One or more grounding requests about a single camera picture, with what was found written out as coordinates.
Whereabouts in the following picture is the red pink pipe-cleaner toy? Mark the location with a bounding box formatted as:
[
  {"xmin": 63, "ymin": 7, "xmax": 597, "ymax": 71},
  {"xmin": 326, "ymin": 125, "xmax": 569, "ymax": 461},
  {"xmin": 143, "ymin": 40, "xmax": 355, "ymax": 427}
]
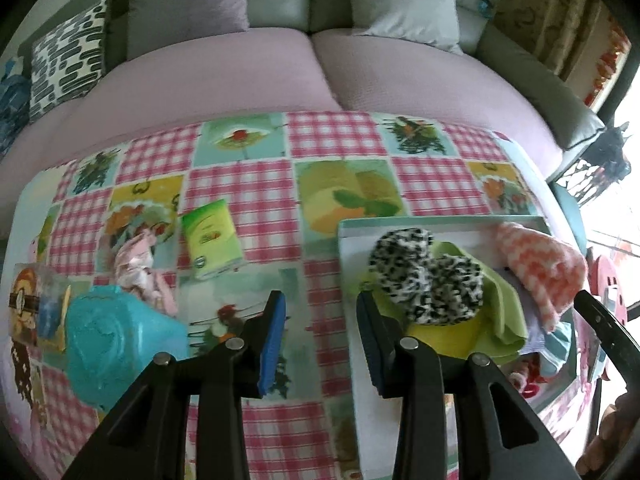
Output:
[{"xmin": 506, "ymin": 353, "xmax": 548, "ymax": 399}]

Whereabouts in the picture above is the teal white tray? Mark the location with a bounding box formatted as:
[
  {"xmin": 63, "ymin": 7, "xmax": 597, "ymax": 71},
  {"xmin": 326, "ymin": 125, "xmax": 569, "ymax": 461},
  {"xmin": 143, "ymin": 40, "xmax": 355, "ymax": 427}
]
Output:
[{"xmin": 337, "ymin": 216, "xmax": 578, "ymax": 479}]

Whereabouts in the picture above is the leopard print scrunchie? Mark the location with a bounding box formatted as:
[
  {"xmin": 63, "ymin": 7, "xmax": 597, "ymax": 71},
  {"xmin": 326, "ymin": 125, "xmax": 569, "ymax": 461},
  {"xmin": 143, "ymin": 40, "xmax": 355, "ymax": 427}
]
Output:
[{"xmin": 369, "ymin": 228, "xmax": 484, "ymax": 326}]

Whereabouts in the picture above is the green tissue pack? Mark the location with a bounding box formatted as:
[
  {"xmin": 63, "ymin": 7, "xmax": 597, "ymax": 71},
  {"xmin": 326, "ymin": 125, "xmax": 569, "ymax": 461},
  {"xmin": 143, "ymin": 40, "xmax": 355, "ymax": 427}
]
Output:
[{"xmin": 181, "ymin": 200, "xmax": 244, "ymax": 281}]

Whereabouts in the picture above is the pink white striped towel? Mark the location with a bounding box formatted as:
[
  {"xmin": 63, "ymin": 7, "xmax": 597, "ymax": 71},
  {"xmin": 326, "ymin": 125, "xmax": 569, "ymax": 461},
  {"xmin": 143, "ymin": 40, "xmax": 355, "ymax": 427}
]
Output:
[{"xmin": 496, "ymin": 222, "xmax": 588, "ymax": 334}]

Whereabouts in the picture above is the light grey cushion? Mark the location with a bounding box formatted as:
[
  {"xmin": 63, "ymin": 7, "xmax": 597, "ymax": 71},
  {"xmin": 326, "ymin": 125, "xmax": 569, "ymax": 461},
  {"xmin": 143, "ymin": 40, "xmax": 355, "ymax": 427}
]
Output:
[{"xmin": 350, "ymin": 0, "xmax": 462, "ymax": 54}]

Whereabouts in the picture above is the blue clothes pile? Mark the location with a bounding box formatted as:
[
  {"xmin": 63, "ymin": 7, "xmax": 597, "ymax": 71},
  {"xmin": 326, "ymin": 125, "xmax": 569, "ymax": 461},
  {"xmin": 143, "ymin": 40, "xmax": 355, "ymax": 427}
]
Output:
[{"xmin": 0, "ymin": 56, "xmax": 30, "ymax": 158}]

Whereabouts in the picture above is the purple wipes packet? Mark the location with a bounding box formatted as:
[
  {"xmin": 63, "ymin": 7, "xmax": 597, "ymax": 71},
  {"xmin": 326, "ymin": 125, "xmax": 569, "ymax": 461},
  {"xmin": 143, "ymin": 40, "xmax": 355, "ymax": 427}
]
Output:
[{"xmin": 518, "ymin": 310, "xmax": 546, "ymax": 356}]

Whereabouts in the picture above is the teal wipes pack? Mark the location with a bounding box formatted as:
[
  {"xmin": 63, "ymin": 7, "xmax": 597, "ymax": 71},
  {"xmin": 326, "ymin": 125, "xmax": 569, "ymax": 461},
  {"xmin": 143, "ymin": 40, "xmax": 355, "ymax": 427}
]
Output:
[{"xmin": 65, "ymin": 285, "xmax": 189, "ymax": 412}]

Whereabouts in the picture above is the black white patterned cushion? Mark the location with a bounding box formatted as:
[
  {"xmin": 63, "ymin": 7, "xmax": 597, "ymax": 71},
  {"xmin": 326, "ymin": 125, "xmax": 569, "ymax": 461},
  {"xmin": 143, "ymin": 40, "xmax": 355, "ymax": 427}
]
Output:
[{"xmin": 29, "ymin": 0, "xmax": 108, "ymax": 122}]

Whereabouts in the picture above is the light green cloth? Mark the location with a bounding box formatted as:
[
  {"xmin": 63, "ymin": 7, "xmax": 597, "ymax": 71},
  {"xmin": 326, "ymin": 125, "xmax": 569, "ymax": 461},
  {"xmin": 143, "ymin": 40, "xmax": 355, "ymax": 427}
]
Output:
[{"xmin": 369, "ymin": 240, "xmax": 527, "ymax": 363}]

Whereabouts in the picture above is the patchwork tablecloth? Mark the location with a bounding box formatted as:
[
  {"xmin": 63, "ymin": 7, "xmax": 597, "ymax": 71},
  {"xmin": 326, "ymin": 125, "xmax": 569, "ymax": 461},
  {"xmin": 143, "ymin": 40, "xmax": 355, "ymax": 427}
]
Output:
[{"xmin": 2, "ymin": 112, "xmax": 565, "ymax": 479}]

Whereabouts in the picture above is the clear gift box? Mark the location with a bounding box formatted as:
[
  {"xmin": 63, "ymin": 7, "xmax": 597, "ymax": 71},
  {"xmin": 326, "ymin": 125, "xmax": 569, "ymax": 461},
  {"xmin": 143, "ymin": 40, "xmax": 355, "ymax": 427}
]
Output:
[{"xmin": 9, "ymin": 263, "xmax": 72, "ymax": 353}]

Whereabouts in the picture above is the teal stool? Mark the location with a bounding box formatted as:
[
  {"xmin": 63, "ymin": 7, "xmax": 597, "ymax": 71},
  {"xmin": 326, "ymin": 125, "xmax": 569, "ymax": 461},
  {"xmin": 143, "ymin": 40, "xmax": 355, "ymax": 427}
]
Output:
[{"xmin": 549, "ymin": 182, "xmax": 588, "ymax": 256}]

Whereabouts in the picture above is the blue face mask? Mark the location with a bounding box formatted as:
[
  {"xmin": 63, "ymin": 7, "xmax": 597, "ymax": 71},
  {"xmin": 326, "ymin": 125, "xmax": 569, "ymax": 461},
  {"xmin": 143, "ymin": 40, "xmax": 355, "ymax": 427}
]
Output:
[{"xmin": 538, "ymin": 321, "xmax": 573, "ymax": 378}]

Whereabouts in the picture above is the red perforated stool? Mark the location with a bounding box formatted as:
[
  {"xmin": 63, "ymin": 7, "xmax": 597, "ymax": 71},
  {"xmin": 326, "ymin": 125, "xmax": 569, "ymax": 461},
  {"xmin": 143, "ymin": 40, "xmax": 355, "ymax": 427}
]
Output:
[{"xmin": 588, "ymin": 256, "xmax": 629, "ymax": 326}]

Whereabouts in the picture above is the purple cushion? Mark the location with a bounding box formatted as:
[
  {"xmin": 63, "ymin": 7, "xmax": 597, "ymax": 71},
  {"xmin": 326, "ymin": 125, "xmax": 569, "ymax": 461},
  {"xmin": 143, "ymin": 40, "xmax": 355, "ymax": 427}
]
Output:
[{"xmin": 127, "ymin": 0, "xmax": 250, "ymax": 60}]

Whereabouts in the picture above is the person right hand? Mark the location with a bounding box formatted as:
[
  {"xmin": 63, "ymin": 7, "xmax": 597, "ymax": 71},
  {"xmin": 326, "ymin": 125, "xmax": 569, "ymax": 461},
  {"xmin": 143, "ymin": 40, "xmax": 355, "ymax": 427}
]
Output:
[{"xmin": 575, "ymin": 392, "xmax": 639, "ymax": 479}]

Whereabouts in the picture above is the grey sofa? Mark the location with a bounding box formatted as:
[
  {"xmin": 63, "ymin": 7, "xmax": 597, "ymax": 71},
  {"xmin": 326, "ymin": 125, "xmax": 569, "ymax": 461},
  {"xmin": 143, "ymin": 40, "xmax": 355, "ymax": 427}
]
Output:
[{"xmin": 1, "ymin": 0, "xmax": 604, "ymax": 232}]

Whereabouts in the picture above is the yellow sponge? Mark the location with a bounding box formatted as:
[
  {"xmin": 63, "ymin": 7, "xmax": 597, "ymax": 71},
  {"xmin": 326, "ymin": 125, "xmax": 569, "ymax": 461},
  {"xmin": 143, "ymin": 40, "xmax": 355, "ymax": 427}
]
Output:
[{"xmin": 406, "ymin": 318, "xmax": 483, "ymax": 359}]

